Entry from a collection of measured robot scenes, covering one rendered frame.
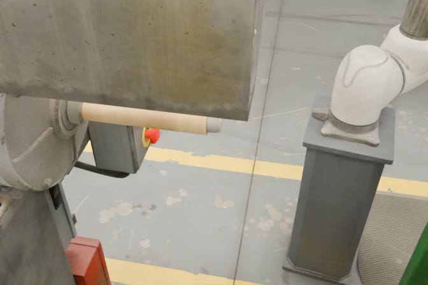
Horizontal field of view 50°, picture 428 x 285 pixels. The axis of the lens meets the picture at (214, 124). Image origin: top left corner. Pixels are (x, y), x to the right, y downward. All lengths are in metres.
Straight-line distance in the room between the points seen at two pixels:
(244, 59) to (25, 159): 0.36
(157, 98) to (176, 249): 1.64
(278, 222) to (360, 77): 0.96
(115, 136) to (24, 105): 0.39
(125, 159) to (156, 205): 1.20
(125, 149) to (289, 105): 1.91
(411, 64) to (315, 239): 0.73
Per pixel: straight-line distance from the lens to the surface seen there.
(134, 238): 2.09
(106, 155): 1.03
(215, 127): 0.62
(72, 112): 0.67
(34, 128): 0.64
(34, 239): 1.03
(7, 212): 0.77
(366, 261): 2.09
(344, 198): 1.63
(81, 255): 1.31
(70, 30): 0.42
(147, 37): 0.40
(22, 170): 0.65
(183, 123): 0.63
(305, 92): 2.93
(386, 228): 2.23
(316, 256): 1.90
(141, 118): 0.64
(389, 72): 1.43
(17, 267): 1.00
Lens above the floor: 1.65
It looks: 39 degrees down
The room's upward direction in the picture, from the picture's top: straight up
